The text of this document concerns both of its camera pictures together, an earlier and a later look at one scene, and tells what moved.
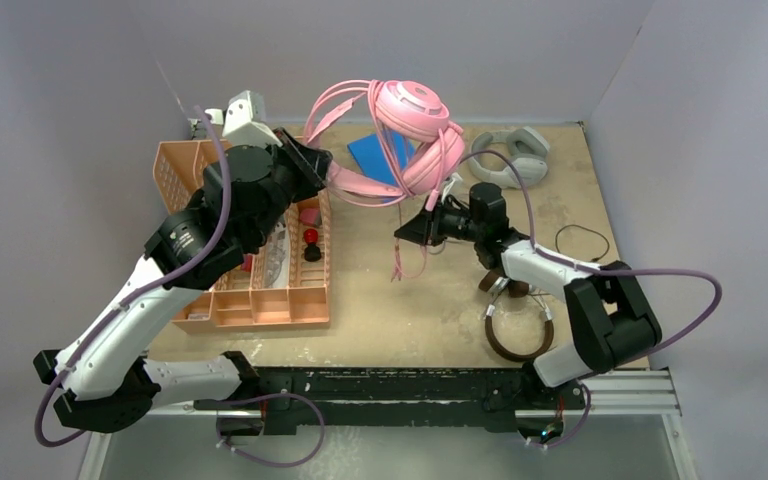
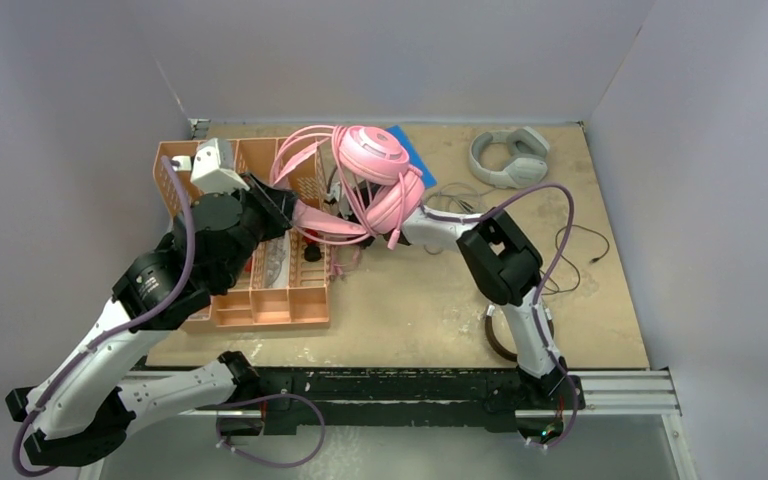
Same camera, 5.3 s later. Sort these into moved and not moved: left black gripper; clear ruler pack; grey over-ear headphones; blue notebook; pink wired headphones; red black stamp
Moved: blue notebook; pink wired headphones; left black gripper
Not moved: grey over-ear headphones; clear ruler pack; red black stamp
